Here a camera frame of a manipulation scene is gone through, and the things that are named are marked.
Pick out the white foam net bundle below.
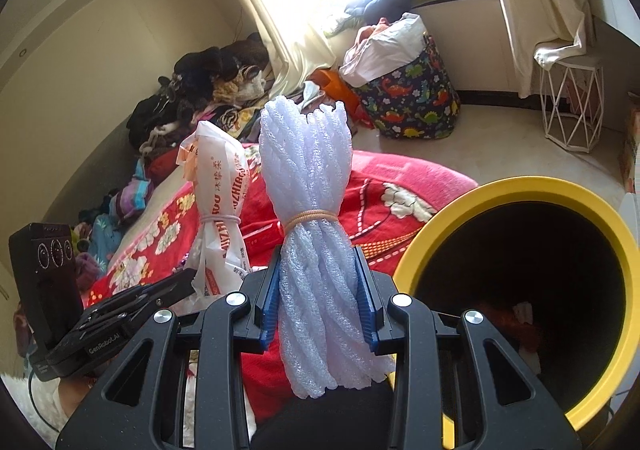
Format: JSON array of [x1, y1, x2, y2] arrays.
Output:
[[259, 96, 394, 399]]

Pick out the white printed plastic bag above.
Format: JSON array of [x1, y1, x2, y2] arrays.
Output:
[[178, 121, 250, 310]]

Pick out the yellow rimmed black trash bin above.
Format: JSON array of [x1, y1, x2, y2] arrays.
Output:
[[394, 176, 639, 430]]

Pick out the red floral blanket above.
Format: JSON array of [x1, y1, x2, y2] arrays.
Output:
[[85, 144, 477, 424]]

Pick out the pile of dark clothes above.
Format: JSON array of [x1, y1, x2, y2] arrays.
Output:
[[126, 33, 270, 155]]

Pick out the dinosaur print laundry basket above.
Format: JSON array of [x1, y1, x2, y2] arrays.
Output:
[[352, 33, 461, 139]]

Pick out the orange bag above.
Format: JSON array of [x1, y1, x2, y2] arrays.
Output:
[[308, 69, 374, 128]]

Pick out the white clothes in basket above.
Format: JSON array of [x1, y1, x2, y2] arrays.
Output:
[[338, 12, 427, 88]]

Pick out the dark jacket on sill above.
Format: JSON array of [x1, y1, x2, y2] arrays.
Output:
[[344, 0, 412, 24]]

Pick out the white vanity desk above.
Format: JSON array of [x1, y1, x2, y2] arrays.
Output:
[[581, 0, 640, 96]]

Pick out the white wire side table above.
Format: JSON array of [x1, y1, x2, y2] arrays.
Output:
[[539, 54, 604, 153]]

